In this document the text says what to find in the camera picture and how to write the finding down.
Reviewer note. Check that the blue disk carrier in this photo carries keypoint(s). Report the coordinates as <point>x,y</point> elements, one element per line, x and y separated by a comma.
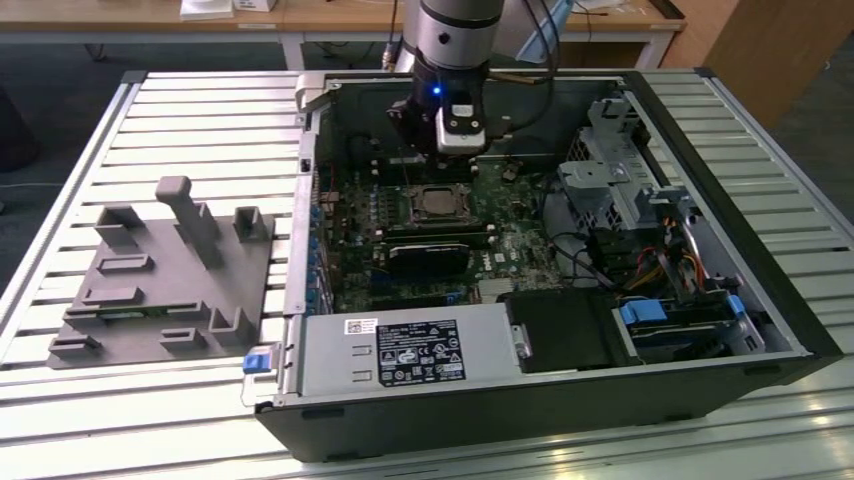
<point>644,312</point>

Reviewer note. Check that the black PC case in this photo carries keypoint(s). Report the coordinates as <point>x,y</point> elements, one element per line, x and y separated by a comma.
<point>467,425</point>

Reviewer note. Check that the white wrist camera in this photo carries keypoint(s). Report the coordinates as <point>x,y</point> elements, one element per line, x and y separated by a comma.
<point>461,142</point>

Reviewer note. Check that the RAM stick with silver label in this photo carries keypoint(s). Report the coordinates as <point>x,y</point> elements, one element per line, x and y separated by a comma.
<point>403,161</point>

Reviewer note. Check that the silver power supply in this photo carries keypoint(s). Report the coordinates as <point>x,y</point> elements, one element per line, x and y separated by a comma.
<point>334,350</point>

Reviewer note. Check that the green motherboard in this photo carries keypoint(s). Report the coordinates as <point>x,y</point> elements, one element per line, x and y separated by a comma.
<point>521,250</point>

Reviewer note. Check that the black graphics card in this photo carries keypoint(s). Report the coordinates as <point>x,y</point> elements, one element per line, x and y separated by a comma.
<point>427,261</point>

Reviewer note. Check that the black plastic shroud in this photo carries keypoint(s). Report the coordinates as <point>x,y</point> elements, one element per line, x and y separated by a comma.
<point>568,330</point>

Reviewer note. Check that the grey parts rack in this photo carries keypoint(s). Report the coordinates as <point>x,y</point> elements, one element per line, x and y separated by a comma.
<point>167,280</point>

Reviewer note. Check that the blue case latch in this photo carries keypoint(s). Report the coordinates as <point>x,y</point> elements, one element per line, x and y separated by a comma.
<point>259,362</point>

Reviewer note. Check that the small silver heatsink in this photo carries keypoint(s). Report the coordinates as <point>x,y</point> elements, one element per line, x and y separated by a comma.
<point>497,291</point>

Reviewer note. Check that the wooden desk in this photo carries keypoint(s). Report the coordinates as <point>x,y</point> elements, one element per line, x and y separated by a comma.
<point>101,22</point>

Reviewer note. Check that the white box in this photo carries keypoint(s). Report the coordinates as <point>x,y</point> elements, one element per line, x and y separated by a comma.
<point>207,11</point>

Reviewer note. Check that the silver drive cage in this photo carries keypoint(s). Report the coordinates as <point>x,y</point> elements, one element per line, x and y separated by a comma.
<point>594,185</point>

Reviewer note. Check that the brown wooden cabinet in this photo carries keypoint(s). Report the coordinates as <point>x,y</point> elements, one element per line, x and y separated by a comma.
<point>768,50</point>

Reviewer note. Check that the small blue clip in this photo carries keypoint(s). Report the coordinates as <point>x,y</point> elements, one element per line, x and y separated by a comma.
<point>736,306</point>

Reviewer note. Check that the silver CPU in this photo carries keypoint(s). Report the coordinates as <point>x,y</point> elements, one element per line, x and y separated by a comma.
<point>442,203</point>

